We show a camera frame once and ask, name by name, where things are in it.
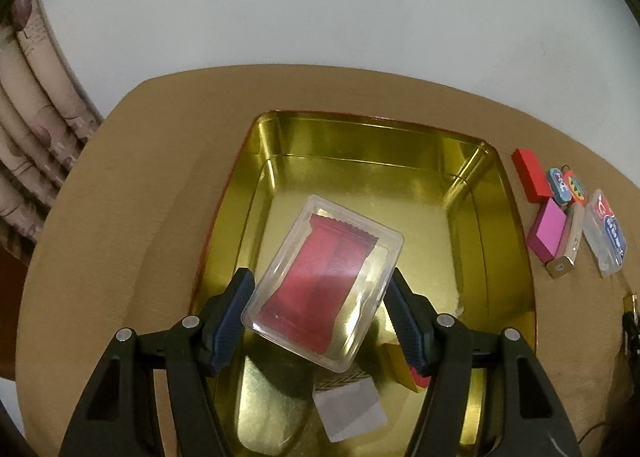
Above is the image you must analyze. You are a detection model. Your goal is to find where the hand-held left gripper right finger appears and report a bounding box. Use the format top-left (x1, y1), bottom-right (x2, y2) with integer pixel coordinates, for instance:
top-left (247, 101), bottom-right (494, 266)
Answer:
top-left (385, 267), bottom-right (583, 457)

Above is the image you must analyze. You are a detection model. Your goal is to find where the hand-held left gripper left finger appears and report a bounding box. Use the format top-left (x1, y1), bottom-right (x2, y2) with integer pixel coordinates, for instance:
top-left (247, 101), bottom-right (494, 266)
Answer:
top-left (59, 268), bottom-right (256, 457)

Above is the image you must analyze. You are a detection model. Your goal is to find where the clear box with red packet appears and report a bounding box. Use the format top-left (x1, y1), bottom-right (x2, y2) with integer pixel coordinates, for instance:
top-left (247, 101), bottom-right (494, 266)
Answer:
top-left (241, 194), bottom-right (405, 372)

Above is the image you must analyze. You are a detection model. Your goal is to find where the red and gold tin box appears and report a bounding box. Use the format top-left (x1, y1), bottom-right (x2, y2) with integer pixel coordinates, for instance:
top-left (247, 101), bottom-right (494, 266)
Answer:
top-left (189, 109), bottom-right (538, 457)

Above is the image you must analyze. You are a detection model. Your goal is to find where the red tape measure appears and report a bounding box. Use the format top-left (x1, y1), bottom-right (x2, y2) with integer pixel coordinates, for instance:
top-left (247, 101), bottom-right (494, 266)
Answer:
top-left (565, 166), bottom-right (590, 208)

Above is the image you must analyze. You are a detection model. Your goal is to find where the clear box with blue label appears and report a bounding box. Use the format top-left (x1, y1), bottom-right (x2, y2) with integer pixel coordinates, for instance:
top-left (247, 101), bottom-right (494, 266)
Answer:
top-left (582, 188), bottom-right (628, 279)

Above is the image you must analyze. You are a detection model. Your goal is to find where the yellow and red block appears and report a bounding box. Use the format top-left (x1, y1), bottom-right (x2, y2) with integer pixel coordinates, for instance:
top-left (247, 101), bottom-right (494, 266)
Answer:
top-left (382, 343), bottom-right (432, 394)

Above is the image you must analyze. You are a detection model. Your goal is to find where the white paper packet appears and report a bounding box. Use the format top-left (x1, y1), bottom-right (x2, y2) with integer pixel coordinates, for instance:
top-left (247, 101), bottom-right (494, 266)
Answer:
top-left (312, 371), bottom-right (390, 443)

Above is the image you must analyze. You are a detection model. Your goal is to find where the pink rectangular block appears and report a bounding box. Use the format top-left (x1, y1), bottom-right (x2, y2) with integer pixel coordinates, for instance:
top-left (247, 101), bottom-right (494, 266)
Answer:
top-left (526, 198), bottom-right (568, 260)

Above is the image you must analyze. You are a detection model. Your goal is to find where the silver rectangular metal case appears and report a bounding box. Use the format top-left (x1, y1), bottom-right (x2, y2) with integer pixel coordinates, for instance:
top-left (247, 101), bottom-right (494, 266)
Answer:
top-left (546, 202), bottom-right (586, 279)

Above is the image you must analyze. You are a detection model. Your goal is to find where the red rectangular block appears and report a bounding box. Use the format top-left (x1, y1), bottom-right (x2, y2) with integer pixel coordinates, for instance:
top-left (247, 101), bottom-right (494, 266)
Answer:
top-left (511, 147), bottom-right (553, 204)

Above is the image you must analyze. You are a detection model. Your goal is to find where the small blue oval tin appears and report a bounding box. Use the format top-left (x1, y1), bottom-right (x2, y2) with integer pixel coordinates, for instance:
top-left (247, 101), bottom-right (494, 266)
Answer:
top-left (547, 167), bottom-right (571, 202)

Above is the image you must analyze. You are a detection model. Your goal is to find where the beige patterned curtain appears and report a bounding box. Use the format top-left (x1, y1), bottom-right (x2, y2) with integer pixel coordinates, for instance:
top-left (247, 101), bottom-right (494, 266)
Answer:
top-left (0, 0), bottom-right (106, 243)

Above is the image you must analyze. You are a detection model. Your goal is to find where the black cable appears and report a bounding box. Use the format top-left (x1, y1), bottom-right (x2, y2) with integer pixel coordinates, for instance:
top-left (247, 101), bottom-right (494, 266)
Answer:
top-left (579, 423), bottom-right (608, 444)

